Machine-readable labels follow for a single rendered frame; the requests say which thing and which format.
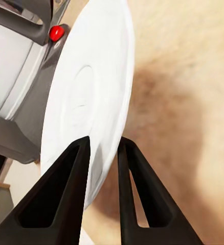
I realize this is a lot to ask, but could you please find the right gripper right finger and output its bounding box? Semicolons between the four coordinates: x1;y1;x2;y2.
118;137;204;245

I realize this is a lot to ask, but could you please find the saucer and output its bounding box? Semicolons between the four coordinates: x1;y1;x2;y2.
40;0;135;212

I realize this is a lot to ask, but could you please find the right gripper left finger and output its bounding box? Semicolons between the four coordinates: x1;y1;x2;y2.
0;136;91;245

